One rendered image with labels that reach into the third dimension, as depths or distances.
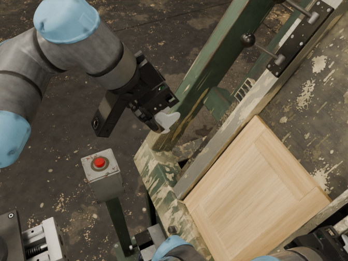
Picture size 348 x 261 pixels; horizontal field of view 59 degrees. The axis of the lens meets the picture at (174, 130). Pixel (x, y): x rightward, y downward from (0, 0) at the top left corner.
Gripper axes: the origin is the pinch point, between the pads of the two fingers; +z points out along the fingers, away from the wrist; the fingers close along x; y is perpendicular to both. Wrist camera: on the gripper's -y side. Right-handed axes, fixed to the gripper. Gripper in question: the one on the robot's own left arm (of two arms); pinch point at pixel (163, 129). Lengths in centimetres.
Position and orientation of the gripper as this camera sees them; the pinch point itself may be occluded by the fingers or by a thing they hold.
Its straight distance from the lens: 68.8
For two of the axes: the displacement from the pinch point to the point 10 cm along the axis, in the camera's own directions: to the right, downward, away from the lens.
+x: -4.1, -7.0, 5.8
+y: 8.1, -5.8, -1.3
